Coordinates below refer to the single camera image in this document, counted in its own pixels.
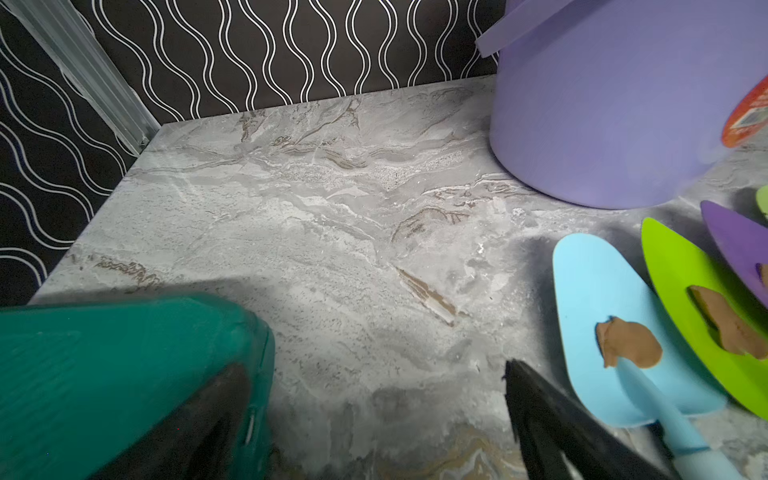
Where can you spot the narrow lime trowel wooden handle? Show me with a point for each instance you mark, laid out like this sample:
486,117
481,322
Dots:
675,266

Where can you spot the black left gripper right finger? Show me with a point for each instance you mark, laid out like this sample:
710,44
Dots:
554,432

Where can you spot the purple plastic bucket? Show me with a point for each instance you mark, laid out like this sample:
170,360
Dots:
623,104

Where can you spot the narrow light blue trowel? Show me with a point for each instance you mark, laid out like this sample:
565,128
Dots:
627,364

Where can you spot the purple trowel pink handle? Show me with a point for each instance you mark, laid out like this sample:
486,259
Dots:
742,243

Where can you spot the green plastic tool case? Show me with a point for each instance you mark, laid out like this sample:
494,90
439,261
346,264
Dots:
81,383

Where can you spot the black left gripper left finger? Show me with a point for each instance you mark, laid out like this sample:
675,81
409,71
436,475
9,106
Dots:
196,440

